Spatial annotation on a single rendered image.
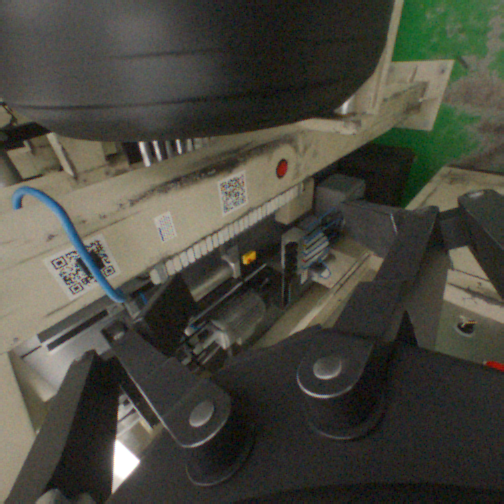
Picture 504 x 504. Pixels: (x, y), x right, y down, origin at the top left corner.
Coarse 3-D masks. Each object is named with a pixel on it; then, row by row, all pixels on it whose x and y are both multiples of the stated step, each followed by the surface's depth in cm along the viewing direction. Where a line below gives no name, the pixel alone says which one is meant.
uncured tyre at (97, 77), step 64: (0, 0) 21; (64, 0) 20; (128, 0) 20; (192, 0) 20; (256, 0) 21; (320, 0) 23; (384, 0) 29; (0, 64) 26; (64, 64) 23; (128, 64) 22; (192, 64) 23; (256, 64) 24; (320, 64) 26; (64, 128) 31; (128, 128) 28; (192, 128) 28; (256, 128) 31
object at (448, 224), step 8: (400, 208) 15; (456, 208) 12; (448, 216) 11; (456, 216) 11; (464, 216) 11; (440, 224) 11; (448, 224) 11; (456, 224) 11; (464, 224) 11; (440, 232) 11; (448, 232) 11; (456, 232) 11; (464, 232) 11; (472, 232) 11; (448, 240) 11; (456, 240) 11; (464, 240) 11; (472, 240) 11; (448, 248) 11
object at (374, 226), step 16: (352, 208) 16; (368, 208) 14; (384, 208) 13; (352, 224) 18; (368, 224) 15; (384, 224) 13; (400, 224) 12; (368, 240) 16; (384, 240) 14; (384, 256) 15
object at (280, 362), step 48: (288, 336) 8; (240, 384) 7; (288, 384) 6; (384, 384) 5; (432, 384) 5; (480, 384) 4; (288, 432) 5; (336, 432) 4; (384, 432) 4; (432, 432) 4; (480, 432) 4; (144, 480) 5; (192, 480) 5; (240, 480) 4; (288, 480) 4; (336, 480) 4; (384, 480) 4; (432, 480) 3; (480, 480) 3
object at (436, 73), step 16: (400, 64) 120; (416, 64) 116; (432, 64) 113; (448, 64) 110; (400, 80) 122; (416, 80) 118; (432, 80) 115; (432, 96) 118; (432, 112) 121; (416, 128) 128
